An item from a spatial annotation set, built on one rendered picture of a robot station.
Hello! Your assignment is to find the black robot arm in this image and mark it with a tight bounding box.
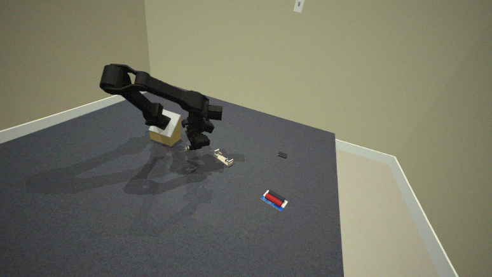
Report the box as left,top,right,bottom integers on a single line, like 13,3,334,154
99,64,222,133

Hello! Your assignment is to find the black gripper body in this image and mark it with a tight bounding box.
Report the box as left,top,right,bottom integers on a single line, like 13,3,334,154
182,117,210,147

